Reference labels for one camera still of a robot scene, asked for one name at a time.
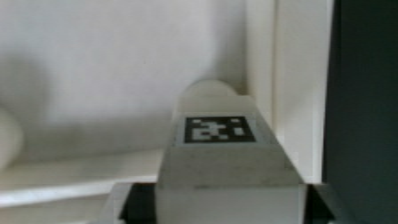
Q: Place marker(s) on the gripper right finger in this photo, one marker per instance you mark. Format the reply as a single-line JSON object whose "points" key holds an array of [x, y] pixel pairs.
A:
{"points": [[321, 207]]}

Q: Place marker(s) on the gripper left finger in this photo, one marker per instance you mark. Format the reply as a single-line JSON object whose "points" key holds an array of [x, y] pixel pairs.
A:
{"points": [[129, 204]]}

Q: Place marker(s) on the white table leg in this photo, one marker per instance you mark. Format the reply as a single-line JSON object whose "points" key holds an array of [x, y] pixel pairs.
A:
{"points": [[227, 180]]}

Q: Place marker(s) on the white square tabletop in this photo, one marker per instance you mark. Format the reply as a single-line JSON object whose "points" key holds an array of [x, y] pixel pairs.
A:
{"points": [[101, 59]]}

